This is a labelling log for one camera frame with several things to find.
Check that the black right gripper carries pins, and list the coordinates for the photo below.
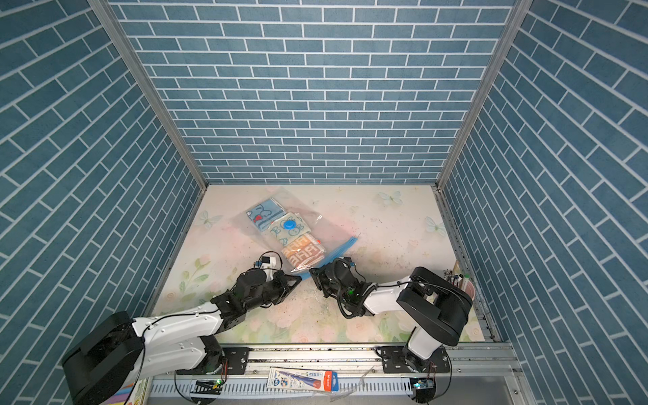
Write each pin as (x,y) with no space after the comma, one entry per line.
(321,277)

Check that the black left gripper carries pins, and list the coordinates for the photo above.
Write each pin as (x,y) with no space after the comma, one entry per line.
(281,280)

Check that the clear vacuum bag blue zip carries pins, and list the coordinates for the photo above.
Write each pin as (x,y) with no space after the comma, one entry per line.
(337,239)

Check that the blue cartoon towel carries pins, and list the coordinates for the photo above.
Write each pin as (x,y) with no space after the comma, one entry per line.
(265,213)

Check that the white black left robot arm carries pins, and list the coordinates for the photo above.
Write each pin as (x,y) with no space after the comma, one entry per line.
(122,350)

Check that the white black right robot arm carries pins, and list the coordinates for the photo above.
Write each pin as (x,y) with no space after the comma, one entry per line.
(439,308)

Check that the red blue toothbrush package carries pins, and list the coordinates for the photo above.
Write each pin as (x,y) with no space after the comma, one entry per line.
(303,380)

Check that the pink pen holder cup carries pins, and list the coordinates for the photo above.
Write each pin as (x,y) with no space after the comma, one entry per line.
(461,280)

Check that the coloured marker pack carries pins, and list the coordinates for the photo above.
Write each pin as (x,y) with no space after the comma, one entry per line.
(136,394)

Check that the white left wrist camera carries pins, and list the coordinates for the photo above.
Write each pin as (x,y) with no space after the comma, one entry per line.
(270,265)

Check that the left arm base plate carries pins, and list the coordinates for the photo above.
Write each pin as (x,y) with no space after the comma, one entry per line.
(228,361)

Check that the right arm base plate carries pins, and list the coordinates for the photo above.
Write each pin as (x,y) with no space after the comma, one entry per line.
(400,360)

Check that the aluminium mounting rail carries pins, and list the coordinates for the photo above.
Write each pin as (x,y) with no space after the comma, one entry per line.
(466,359)

